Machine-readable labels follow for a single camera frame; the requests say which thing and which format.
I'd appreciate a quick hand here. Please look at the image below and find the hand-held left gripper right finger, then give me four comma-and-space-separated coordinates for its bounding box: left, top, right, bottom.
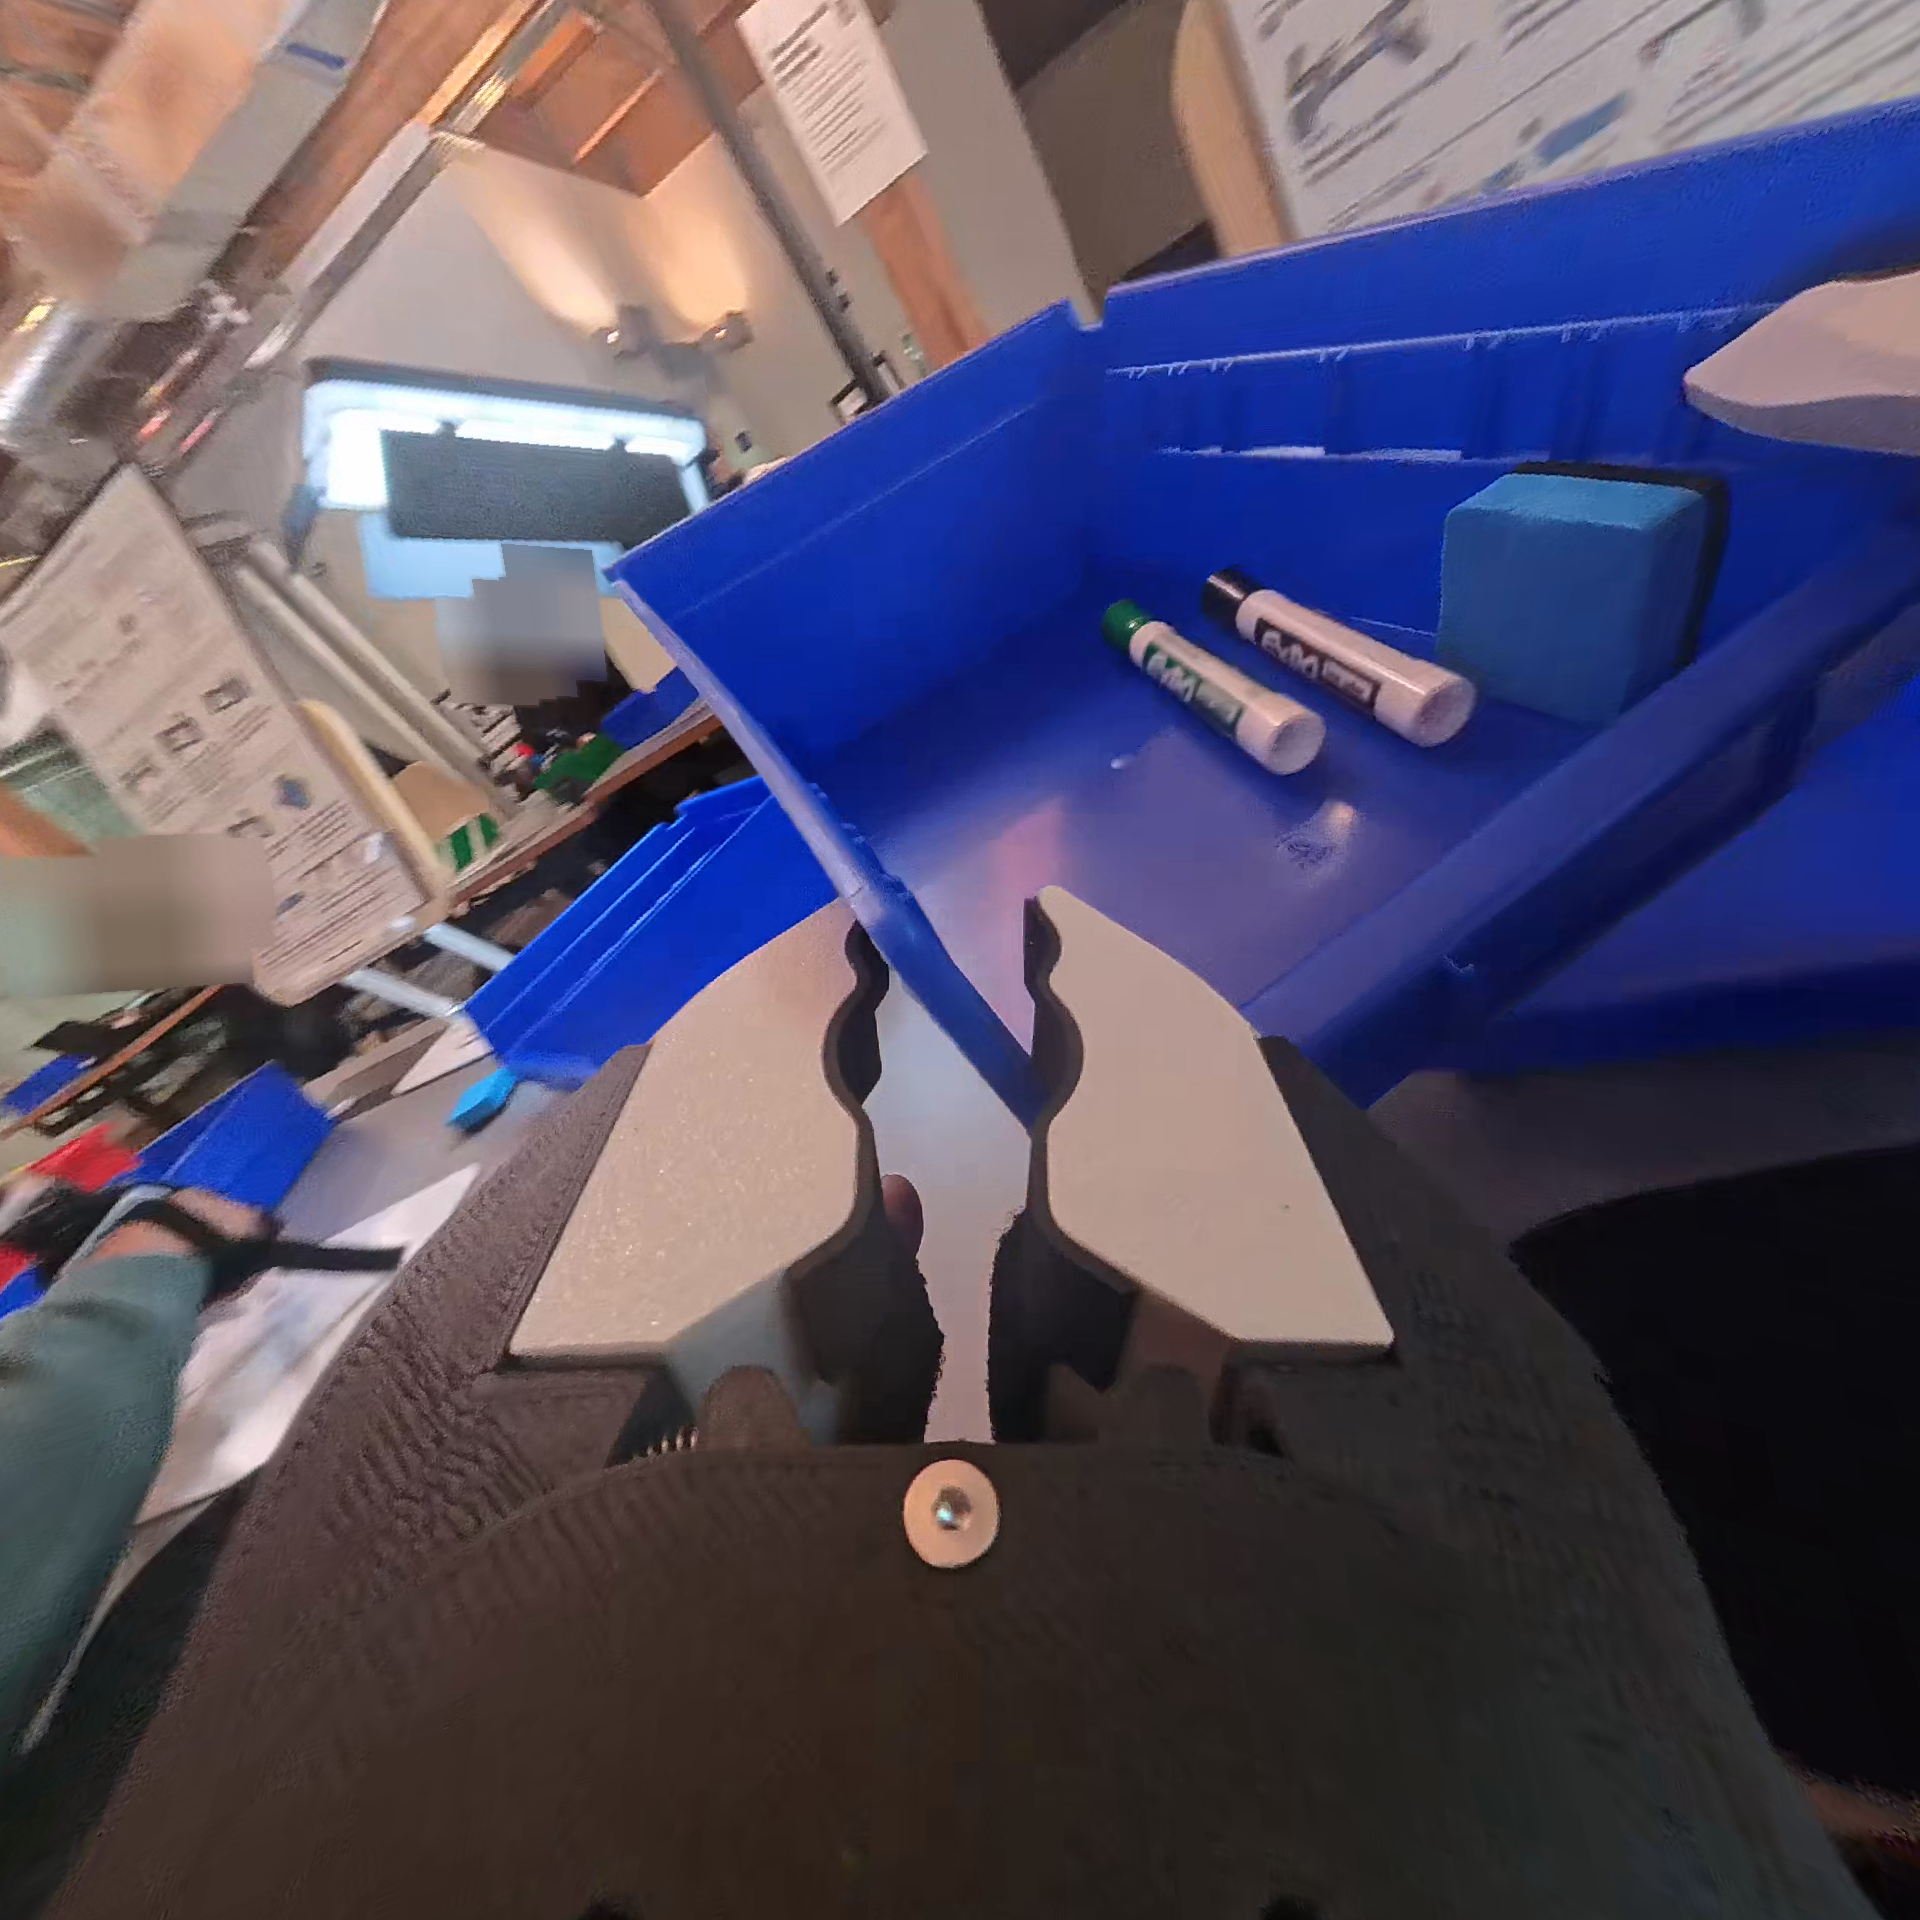
985, 886, 1396, 1446

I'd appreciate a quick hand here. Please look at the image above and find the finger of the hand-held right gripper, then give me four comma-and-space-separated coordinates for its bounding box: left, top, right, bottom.
1680, 272, 1920, 457

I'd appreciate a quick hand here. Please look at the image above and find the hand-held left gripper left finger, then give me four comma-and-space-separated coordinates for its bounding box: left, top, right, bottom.
504, 909, 948, 1446

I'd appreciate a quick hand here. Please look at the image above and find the blue whiteboard eraser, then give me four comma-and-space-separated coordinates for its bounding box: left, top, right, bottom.
1432, 465, 1729, 724

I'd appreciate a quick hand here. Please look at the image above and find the green dry-erase marker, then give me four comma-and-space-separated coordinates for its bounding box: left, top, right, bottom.
1103, 602, 1326, 775

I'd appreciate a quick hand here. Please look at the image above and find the black dry-erase marker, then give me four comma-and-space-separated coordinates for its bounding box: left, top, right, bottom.
1198, 567, 1481, 749

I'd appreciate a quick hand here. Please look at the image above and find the blue plastic bin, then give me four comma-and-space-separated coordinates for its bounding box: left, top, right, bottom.
609, 94, 1920, 1127
471, 775, 843, 1088

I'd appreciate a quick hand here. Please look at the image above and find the another person's forearm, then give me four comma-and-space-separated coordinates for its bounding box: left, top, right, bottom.
0, 1246, 220, 1760

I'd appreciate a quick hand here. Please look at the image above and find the white whiteboard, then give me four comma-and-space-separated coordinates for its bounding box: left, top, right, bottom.
136, 1161, 483, 1524

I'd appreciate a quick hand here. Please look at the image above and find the printed poster board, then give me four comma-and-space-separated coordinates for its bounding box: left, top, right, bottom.
1174, 0, 1920, 257
0, 463, 436, 1009

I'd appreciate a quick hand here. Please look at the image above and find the small blue bin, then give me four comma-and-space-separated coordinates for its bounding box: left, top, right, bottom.
140, 1063, 329, 1202

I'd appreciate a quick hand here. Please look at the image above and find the red plastic bin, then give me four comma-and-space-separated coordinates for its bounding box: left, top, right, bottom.
28, 1127, 144, 1202

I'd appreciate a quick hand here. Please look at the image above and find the person's dark clothing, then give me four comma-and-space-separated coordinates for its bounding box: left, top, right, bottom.
1511, 1149, 1920, 1801

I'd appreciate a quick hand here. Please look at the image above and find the paper notice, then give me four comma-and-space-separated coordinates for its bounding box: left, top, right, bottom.
735, 0, 936, 224

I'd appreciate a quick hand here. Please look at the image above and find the wall light fixture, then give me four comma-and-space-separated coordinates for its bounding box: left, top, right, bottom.
591, 311, 753, 367

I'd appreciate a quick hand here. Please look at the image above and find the silver ventilation duct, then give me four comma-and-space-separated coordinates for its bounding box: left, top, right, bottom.
0, 292, 176, 447

